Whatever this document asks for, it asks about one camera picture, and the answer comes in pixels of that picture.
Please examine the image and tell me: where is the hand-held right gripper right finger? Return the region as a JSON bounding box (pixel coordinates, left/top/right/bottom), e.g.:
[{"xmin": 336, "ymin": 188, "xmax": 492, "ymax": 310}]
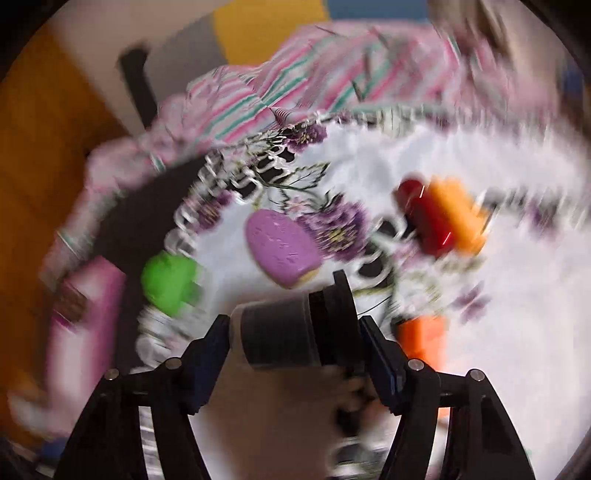
[{"xmin": 358, "ymin": 316, "xmax": 539, "ymax": 480}]

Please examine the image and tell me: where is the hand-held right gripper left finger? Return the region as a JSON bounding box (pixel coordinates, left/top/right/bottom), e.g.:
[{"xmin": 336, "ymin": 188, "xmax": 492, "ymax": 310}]
[{"xmin": 53, "ymin": 314, "xmax": 232, "ymax": 480}]

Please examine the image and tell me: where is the lime green block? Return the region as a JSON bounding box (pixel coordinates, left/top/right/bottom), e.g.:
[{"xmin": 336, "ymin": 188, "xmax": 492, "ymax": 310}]
[{"xmin": 140, "ymin": 254, "xmax": 204, "ymax": 319}]

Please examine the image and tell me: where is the black cylindrical container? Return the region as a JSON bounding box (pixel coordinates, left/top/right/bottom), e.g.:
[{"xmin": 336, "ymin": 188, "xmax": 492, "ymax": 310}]
[{"xmin": 240, "ymin": 270, "xmax": 370, "ymax": 370}]

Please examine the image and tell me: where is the pink storage box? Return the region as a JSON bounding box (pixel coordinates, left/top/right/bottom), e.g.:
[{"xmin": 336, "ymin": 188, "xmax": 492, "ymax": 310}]
[{"xmin": 9, "ymin": 256, "xmax": 127, "ymax": 444}]

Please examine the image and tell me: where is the purple oval soap-shaped block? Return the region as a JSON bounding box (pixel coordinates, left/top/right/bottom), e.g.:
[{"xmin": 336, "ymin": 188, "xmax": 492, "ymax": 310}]
[{"xmin": 245, "ymin": 209, "xmax": 321, "ymax": 289}]

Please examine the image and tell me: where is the red metallic cylinder case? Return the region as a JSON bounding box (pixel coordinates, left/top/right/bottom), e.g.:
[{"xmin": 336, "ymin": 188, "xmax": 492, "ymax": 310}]
[{"xmin": 396, "ymin": 178, "xmax": 458, "ymax": 258}]

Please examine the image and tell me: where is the orange cylinder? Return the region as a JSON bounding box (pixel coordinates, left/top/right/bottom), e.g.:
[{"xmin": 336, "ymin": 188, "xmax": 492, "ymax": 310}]
[{"xmin": 429, "ymin": 179, "xmax": 490, "ymax": 256}]

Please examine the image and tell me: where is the white floral embroidered cloth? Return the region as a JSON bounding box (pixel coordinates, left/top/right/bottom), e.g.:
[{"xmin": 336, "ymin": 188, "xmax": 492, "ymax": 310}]
[{"xmin": 134, "ymin": 106, "xmax": 591, "ymax": 480}]

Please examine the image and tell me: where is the black cloth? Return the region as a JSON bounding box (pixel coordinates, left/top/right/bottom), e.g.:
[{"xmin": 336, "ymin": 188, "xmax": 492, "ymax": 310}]
[{"xmin": 92, "ymin": 161, "xmax": 213, "ymax": 370}]

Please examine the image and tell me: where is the orange wooden wardrobe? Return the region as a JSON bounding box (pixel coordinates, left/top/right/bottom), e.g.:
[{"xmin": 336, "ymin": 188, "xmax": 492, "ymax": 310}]
[{"xmin": 0, "ymin": 32, "xmax": 134, "ymax": 268}]

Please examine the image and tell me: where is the pink striped blanket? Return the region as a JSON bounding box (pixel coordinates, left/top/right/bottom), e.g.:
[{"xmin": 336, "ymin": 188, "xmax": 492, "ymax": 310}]
[{"xmin": 41, "ymin": 23, "xmax": 568, "ymax": 287}]

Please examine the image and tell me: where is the grey yellow blue pillow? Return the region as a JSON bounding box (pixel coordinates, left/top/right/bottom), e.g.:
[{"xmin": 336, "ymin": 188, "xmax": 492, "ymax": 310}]
[{"xmin": 120, "ymin": 0, "xmax": 430, "ymax": 130}]

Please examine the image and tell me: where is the beige curtain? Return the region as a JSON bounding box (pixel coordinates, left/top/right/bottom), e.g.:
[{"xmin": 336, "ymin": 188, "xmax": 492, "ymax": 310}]
[{"xmin": 427, "ymin": 0, "xmax": 513, "ymax": 54}]

